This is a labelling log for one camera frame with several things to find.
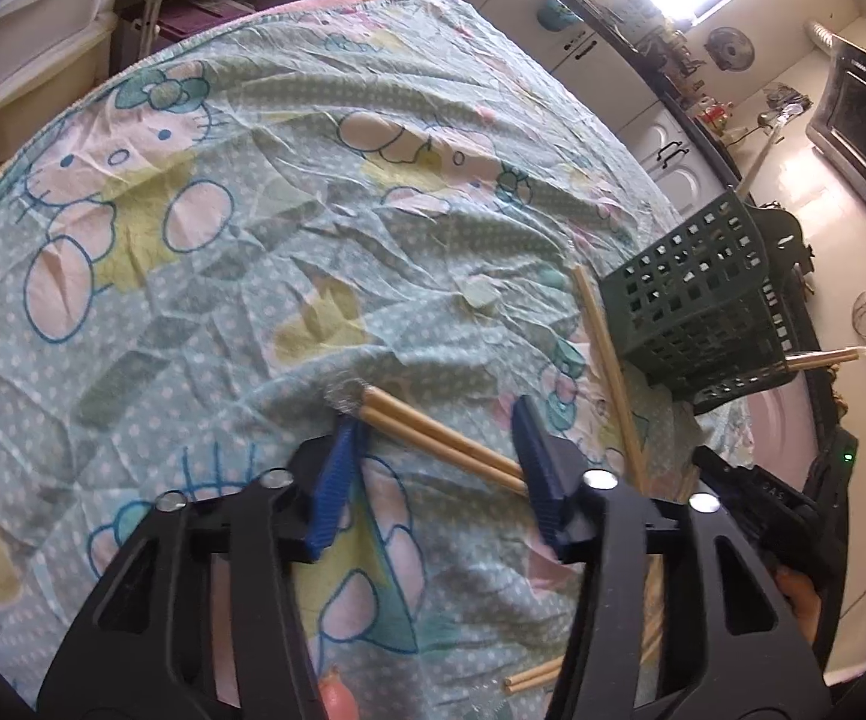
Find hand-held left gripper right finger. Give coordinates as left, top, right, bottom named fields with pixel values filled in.
left=511, top=394, right=833, bottom=720

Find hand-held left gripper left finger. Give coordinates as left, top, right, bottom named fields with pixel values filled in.
left=35, top=414, right=371, bottom=720

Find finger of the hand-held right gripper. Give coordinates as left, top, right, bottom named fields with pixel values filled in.
left=691, top=445, right=798, bottom=541

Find wooden chopsticks pair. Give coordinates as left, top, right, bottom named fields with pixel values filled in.
left=503, top=656, right=566, bottom=695
left=359, top=385, right=530, bottom=497
left=571, top=265, right=650, bottom=490

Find chopstick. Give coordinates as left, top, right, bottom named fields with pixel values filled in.
left=784, top=345, right=866, bottom=374

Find green plastic utensil basket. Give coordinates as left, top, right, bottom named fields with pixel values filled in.
left=598, top=191, right=800, bottom=418

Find person's right hand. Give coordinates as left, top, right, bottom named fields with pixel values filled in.
left=774, top=566, right=824, bottom=644

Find person's left hand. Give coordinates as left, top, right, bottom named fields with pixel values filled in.
left=319, top=664, right=360, bottom=720

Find cartoon printed tablecloth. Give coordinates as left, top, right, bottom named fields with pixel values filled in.
left=0, top=0, right=755, bottom=720

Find white kitchen cabinets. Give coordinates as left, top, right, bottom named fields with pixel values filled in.
left=470, top=0, right=734, bottom=203

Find black range hood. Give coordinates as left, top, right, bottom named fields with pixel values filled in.
left=804, top=34, right=866, bottom=224

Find black kitchen countertop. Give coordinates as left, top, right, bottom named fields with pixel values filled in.
left=478, top=0, right=760, bottom=207

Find teal hanging basket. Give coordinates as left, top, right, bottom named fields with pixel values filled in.
left=536, top=0, right=577, bottom=32

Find plastic storage drawer unit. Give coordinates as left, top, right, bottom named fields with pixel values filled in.
left=0, top=0, right=133, bottom=166

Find round wall vent fan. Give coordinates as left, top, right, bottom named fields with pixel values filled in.
left=706, top=25, right=757, bottom=71

